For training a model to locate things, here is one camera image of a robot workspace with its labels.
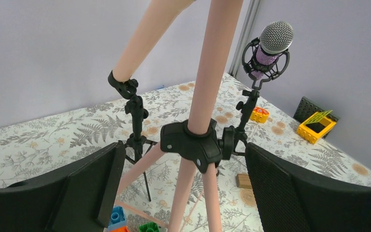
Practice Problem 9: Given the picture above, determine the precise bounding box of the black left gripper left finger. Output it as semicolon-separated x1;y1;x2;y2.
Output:
0;141;126;232

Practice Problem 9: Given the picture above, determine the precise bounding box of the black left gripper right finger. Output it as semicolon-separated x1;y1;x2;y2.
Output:
245;143;371;232

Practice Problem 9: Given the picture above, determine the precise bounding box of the pink music stand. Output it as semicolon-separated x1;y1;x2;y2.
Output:
118;0;243;232

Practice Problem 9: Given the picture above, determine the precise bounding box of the light blue toy brick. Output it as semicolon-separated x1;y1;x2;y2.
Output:
107;206;127;232

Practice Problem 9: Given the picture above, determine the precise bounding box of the small wooden block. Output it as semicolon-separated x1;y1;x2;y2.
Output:
236;174;252;189

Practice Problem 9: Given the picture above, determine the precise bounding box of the green toy brick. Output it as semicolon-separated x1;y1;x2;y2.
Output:
138;222;160;232

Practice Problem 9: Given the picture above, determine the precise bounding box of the small black tripod stand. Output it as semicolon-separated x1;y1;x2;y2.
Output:
107;70;159;203

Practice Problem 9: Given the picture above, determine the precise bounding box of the black microphone tripod stand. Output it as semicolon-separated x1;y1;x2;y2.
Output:
219;37;290;160

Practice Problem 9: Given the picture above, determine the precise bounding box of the yellow flower toy block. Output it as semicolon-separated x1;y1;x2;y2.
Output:
250;107;270;123

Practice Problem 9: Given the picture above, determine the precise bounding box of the floral patterned table mat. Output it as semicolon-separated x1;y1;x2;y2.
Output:
0;72;371;232

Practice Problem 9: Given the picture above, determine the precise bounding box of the purple glitter microphone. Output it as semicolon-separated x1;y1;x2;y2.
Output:
253;21;294;67

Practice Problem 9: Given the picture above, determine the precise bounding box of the pink microphone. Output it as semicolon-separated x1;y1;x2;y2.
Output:
112;0;193;82

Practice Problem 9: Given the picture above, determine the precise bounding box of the yellow window frame brick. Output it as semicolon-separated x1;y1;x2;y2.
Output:
296;110;337;145

